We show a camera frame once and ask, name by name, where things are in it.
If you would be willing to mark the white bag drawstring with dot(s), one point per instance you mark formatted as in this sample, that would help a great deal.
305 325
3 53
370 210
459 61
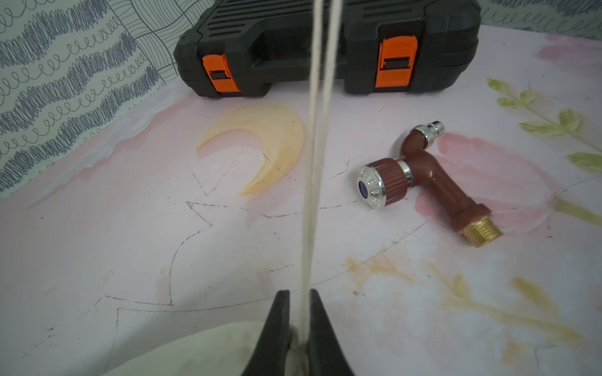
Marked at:
324 49

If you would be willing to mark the dark red garden hose nozzle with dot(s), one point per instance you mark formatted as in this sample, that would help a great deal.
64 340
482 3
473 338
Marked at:
387 181

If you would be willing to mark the white cloth drawstring bag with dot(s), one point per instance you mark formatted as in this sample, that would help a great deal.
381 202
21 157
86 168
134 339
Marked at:
224 350

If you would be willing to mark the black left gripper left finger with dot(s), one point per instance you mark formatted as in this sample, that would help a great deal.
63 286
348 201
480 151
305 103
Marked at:
269 355

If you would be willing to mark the black plastic tool case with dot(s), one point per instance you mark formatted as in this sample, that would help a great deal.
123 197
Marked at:
241 48

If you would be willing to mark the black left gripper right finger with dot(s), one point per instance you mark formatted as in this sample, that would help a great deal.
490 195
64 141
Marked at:
324 352

